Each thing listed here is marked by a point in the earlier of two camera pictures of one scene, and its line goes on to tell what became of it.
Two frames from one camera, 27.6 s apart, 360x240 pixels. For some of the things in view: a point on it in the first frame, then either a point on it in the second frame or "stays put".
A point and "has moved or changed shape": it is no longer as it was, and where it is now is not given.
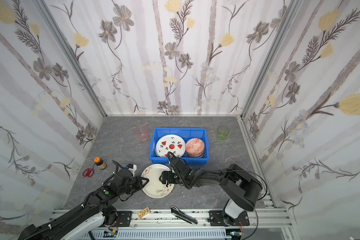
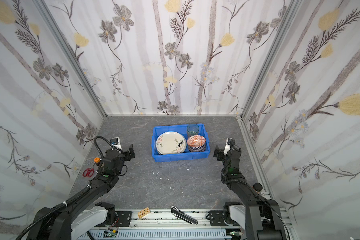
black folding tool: [176, 212] stays put
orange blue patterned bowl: [194, 148] has moved or changed shape
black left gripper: [137, 183] -> [127, 153]
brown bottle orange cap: [100, 163] stays put
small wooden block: [143, 212] stays put
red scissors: [88, 172] stays put
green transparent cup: [223, 131] -> [192, 129]
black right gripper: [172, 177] -> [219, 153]
